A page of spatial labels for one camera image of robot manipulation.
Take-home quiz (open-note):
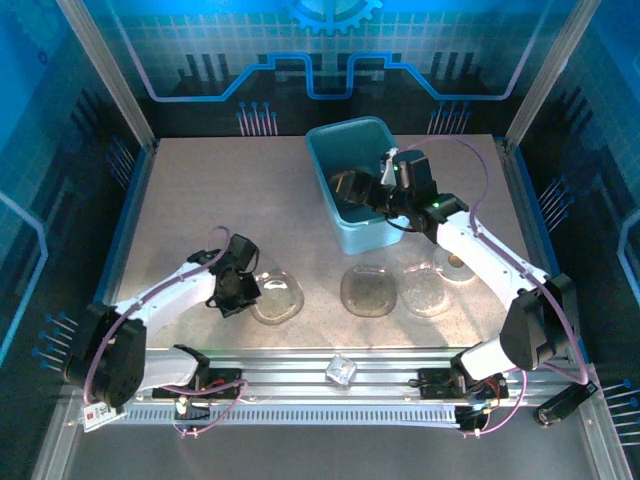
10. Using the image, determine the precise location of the blue plastic bin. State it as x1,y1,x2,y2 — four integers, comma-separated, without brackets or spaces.
305,115,404,255

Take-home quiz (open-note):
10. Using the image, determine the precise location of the grey translucent plate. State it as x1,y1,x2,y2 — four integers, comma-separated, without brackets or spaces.
340,263,399,318
249,269,306,327

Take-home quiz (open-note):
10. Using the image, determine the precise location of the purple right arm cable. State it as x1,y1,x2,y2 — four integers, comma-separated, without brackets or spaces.
397,135,590,440

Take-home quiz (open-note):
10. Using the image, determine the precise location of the aluminium frame post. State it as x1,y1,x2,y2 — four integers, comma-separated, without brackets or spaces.
503,0,604,146
56,0,157,151

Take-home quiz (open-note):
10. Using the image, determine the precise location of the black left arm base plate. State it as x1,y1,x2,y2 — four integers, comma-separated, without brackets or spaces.
152,367,242,401

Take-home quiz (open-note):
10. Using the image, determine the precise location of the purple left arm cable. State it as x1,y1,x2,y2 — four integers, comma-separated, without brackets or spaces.
82,226,250,440

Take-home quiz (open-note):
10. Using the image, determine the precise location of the brown translucent plate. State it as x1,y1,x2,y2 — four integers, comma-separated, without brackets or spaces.
327,168,374,210

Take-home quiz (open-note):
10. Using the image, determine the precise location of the small clear plastic cube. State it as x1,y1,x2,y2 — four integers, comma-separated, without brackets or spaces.
324,353,360,387

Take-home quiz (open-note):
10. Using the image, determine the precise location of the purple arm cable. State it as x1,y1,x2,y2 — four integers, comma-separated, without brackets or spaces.
82,226,250,440
397,135,590,440

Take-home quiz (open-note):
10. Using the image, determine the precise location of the clear disc with gold centre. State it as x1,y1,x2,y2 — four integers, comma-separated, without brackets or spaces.
432,244,476,284

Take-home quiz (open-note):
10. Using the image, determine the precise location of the black handheld device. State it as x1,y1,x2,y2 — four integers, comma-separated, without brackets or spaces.
533,379,600,427

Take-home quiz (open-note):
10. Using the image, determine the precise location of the white label card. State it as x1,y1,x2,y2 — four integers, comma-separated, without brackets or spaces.
82,402,129,432

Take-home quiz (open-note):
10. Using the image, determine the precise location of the small control board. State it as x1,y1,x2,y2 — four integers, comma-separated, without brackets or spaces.
173,394,211,422
453,403,494,432

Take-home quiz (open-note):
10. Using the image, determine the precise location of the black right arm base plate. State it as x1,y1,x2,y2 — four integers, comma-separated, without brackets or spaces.
417,367,511,401

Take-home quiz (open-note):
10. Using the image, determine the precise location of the aluminium frame rail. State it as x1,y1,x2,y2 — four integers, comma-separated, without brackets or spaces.
64,347,596,404

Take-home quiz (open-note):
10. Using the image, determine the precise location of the clear plastic plate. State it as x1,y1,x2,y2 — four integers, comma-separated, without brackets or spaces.
399,262,450,319

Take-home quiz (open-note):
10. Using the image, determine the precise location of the grey slotted cable duct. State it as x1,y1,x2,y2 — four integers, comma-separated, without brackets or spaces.
119,402,459,427

